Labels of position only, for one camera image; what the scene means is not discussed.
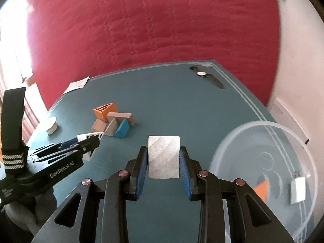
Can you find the bright window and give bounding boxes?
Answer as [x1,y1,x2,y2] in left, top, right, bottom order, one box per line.
[0,0,34,89]

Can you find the brown rectangular wooden block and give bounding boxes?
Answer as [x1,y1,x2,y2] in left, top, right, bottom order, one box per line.
[106,112,135,127]

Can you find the person's left forearm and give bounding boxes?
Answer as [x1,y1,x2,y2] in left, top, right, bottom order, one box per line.
[4,186,58,237]

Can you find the clear round plastic container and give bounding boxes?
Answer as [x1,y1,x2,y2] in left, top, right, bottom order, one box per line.
[209,121,319,243]

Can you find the white rectangular block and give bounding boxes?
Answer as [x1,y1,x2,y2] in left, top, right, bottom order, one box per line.
[290,177,307,205]

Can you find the white slotted triangular block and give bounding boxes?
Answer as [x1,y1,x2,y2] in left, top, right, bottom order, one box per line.
[77,132,105,162]

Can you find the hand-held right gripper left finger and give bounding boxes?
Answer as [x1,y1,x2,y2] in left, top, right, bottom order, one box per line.
[32,145,149,243]

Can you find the blue triangular block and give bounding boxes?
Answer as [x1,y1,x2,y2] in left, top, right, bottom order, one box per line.
[113,119,131,139]

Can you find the orange slotted triangular block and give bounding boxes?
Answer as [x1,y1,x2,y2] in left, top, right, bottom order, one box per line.
[93,102,118,122]

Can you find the white paper leaflet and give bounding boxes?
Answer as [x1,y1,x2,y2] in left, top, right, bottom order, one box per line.
[63,76,90,95]

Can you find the black cable with tag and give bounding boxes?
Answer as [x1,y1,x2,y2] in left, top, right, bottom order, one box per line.
[189,66,225,90]

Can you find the tan triangular wooden block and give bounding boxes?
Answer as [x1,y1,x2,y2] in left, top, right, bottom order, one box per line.
[90,118,108,133]

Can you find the plain orange block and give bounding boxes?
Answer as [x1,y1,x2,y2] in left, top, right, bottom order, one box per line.
[253,180,269,203]

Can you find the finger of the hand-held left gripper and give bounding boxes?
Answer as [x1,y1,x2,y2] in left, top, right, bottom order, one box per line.
[33,137,101,164]
[30,138,80,157]

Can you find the grey triangular wooden block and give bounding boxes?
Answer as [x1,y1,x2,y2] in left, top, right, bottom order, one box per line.
[104,118,119,137]

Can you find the red quilted blanket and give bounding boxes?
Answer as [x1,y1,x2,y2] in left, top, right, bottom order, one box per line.
[25,0,282,112]

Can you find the white ribbed bowl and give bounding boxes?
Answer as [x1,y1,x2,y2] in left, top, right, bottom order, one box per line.
[45,116,59,135]

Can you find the light wooden square block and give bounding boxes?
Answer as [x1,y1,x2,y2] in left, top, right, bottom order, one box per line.
[148,136,181,179]

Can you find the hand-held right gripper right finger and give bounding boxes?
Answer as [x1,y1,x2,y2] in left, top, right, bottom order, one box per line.
[180,146,295,243]

